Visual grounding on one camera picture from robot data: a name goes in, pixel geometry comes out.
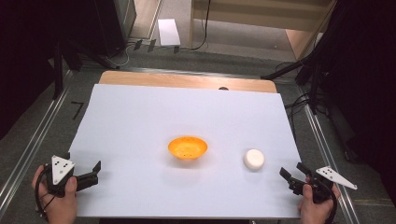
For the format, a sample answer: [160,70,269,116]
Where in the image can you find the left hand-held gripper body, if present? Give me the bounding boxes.
[45,154,99,198]

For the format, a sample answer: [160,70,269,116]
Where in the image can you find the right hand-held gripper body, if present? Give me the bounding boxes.
[287,165,359,204]

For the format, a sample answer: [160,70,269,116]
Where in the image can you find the orange bowl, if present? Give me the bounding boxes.
[167,135,209,161]

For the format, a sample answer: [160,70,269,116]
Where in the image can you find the person's right hand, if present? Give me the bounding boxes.
[298,176,342,224]

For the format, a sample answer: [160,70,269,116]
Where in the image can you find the person's left hand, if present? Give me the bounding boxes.
[31,164,78,224]

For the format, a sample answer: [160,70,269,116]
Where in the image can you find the black metal stand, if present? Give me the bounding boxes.
[261,46,331,116]
[51,40,82,101]

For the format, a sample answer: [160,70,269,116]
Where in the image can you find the white table cover sheet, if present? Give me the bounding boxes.
[67,83,303,219]

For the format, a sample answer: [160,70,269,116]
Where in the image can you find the wooden table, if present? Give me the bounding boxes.
[98,70,278,94]

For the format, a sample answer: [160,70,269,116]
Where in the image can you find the dark cabinet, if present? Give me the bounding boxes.
[92,0,138,58]

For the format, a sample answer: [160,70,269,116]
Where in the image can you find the white board on floor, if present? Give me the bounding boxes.
[157,18,182,48]

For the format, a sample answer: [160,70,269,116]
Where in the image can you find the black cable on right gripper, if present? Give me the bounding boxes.
[314,177,339,224]

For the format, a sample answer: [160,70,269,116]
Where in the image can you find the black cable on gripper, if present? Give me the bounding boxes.
[34,163,58,220]
[314,177,339,224]

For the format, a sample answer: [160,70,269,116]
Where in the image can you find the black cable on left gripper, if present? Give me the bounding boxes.
[34,163,58,220]

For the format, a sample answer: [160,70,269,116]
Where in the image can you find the black cables on floor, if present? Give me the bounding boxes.
[275,61,331,138]

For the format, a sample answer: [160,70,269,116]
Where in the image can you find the white floor cable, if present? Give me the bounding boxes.
[104,41,148,69]

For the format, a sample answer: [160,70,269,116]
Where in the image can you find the wooden shelf frame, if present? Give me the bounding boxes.
[188,0,338,61]

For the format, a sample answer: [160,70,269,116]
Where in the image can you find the black floor cable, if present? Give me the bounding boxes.
[188,0,213,51]

